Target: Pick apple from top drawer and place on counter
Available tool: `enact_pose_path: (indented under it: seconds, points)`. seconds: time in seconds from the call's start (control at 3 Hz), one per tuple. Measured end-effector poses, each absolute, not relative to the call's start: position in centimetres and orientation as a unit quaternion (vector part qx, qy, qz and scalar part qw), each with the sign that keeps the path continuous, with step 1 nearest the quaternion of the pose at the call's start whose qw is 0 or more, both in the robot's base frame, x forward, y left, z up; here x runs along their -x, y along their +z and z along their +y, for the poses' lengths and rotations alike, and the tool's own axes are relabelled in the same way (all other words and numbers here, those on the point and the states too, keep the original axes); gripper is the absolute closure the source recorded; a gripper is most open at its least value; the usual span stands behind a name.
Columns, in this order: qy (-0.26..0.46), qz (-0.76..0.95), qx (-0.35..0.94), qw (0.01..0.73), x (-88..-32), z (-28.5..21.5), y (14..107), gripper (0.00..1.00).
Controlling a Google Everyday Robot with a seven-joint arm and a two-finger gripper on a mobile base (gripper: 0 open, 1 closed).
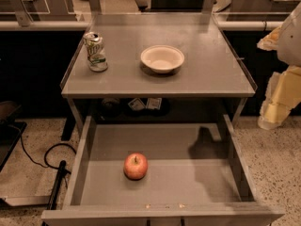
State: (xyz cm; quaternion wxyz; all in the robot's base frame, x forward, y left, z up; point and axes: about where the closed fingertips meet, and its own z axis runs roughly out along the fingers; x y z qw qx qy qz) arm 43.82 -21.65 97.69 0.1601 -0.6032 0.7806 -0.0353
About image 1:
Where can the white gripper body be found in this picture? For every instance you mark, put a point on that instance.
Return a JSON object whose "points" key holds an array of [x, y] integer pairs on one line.
{"points": [[291, 42]]}

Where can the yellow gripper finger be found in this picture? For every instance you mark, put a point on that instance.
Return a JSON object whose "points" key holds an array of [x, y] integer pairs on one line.
{"points": [[282, 95], [270, 41]]}

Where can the red apple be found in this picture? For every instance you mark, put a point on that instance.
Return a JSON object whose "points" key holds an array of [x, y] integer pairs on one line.
{"points": [[135, 166]]}

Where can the grey open drawer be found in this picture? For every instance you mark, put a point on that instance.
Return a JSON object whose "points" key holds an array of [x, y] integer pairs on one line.
{"points": [[197, 176]]}

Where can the grey counter cabinet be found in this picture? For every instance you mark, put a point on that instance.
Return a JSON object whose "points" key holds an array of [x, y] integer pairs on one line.
{"points": [[212, 80]]}

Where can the white paper bowl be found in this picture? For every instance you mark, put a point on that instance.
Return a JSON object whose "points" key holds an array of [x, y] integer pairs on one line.
{"points": [[162, 58]]}

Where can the white label card right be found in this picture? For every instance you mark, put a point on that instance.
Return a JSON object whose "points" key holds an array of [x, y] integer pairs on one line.
{"points": [[154, 103]]}

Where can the white label card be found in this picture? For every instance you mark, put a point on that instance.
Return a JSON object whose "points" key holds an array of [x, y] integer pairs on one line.
{"points": [[136, 104], [154, 103]]}

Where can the white label card left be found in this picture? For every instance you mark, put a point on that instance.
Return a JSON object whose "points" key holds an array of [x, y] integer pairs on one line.
{"points": [[136, 104]]}

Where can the crushed green soda can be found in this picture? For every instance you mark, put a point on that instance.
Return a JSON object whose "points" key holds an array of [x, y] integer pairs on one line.
{"points": [[95, 52]]}

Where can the black power strip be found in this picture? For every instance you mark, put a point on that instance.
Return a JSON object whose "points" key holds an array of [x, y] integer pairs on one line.
{"points": [[61, 172]]}

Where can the dark equipment base left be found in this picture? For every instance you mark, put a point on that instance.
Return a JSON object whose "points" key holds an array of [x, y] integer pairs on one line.
{"points": [[10, 129]]}

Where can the white horizontal rail pipe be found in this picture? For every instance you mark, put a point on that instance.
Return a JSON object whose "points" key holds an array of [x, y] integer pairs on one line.
{"points": [[77, 26]]}

